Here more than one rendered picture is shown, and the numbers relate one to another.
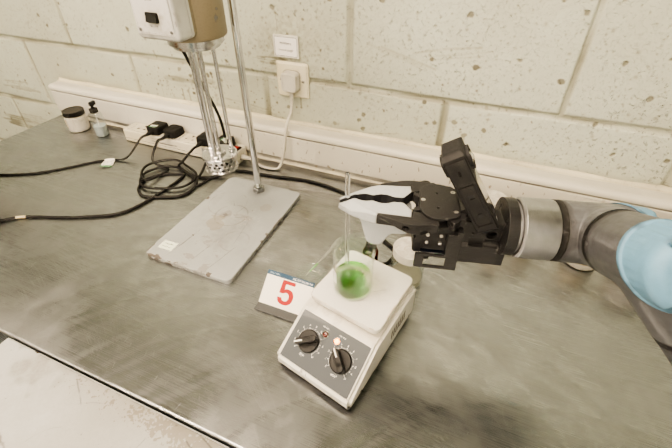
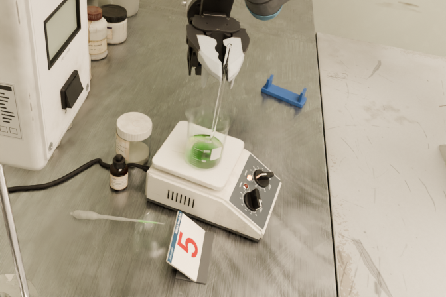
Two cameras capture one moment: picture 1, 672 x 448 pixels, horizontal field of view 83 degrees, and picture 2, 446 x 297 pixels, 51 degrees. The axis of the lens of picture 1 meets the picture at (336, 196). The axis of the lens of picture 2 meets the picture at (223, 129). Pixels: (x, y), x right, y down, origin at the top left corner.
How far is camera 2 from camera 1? 75 cm
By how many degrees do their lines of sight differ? 82
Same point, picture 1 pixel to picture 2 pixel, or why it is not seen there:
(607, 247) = not seen: outside the picture
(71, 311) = not seen: outside the picture
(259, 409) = (302, 248)
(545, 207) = not seen: outside the picture
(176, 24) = (85, 63)
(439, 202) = (219, 23)
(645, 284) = not seen: outside the picture
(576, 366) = (198, 79)
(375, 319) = (233, 142)
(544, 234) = not seen: outside the picture
